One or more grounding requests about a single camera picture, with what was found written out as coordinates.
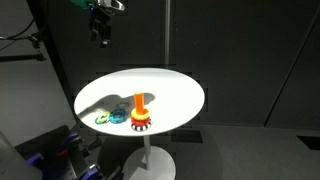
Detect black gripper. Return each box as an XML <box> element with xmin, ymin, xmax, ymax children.
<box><xmin>88</xmin><ymin>4</ymin><xmax>114</xmax><ymax>48</ymax></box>

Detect silver vertical pole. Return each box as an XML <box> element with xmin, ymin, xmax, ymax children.
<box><xmin>164</xmin><ymin>0</ymin><xmax>172</xmax><ymax>69</ymax></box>

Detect orange stacking peg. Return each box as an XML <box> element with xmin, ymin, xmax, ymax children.
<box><xmin>133</xmin><ymin>92</ymin><xmax>145</xmax><ymax>113</ymax></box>

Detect blue clamp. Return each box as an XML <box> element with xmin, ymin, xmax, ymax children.
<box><xmin>79</xmin><ymin>164</ymin><xmax>102</xmax><ymax>180</ymax></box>
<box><xmin>61</xmin><ymin>132</ymin><xmax>81</xmax><ymax>148</ymax></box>
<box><xmin>25</xmin><ymin>152</ymin><xmax>45</xmax><ymax>168</ymax></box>

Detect black mounting platform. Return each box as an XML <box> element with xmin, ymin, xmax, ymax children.
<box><xmin>14</xmin><ymin>124</ymin><xmax>103</xmax><ymax>180</ymax></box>

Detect grey rounded housing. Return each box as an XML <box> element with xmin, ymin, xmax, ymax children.
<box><xmin>0</xmin><ymin>130</ymin><xmax>43</xmax><ymax>180</ymax></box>

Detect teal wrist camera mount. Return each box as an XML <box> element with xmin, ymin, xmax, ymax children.
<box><xmin>69</xmin><ymin>0</ymin><xmax>92</xmax><ymax>10</ymax></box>

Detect green spiky ring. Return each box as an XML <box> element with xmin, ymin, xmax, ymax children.
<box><xmin>99</xmin><ymin>111</ymin><xmax>111</xmax><ymax>123</ymax></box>

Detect thin black cable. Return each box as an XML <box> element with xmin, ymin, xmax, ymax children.
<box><xmin>0</xmin><ymin>18</ymin><xmax>36</xmax><ymax>42</ymax></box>

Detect blue dotted ring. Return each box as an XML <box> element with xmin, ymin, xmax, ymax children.
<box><xmin>108</xmin><ymin>109</ymin><xmax>127</xmax><ymax>125</ymax></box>

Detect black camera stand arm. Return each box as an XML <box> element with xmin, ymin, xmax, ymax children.
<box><xmin>0</xmin><ymin>33</ymin><xmax>47</xmax><ymax>64</ymax></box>

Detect teal ring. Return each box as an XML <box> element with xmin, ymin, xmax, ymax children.
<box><xmin>94</xmin><ymin>115</ymin><xmax>108</xmax><ymax>126</ymax></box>

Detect orange bumpy ring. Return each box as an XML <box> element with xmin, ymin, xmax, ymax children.
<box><xmin>130</xmin><ymin>107</ymin><xmax>150</xmax><ymax>122</ymax></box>

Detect red ring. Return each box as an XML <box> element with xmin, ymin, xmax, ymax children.
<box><xmin>130</xmin><ymin>115</ymin><xmax>152</xmax><ymax>126</ymax></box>

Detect black white striped base ring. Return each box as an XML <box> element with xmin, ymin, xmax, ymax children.
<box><xmin>130</xmin><ymin>119</ymin><xmax>153</xmax><ymax>133</ymax></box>

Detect red clamp handle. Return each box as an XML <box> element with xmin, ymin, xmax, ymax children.
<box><xmin>55</xmin><ymin>149</ymin><xmax>70</xmax><ymax>158</ymax></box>

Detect white table pedestal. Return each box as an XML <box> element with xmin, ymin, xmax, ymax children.
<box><xmin>122</xmin><ymin>133</ymin><xmax>177</xmax><ymax>180</ymax></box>

